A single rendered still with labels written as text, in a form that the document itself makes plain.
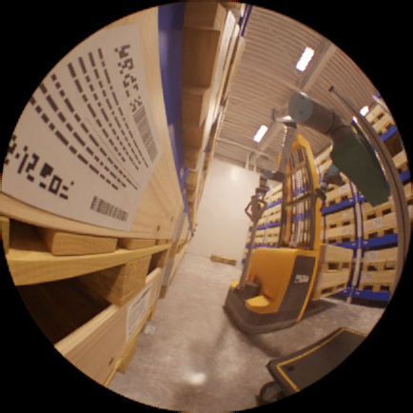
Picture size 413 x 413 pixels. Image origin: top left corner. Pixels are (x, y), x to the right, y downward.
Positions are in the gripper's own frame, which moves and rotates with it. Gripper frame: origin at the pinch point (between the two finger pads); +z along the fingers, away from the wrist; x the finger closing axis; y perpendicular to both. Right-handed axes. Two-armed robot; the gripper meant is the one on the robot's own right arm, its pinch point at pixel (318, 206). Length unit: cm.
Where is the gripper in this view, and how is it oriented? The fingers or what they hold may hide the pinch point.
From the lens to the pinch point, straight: 123.2
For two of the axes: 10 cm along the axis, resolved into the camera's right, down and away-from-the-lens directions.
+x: 9.1, 4.0, 1.2
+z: -4.2, 9.0, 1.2
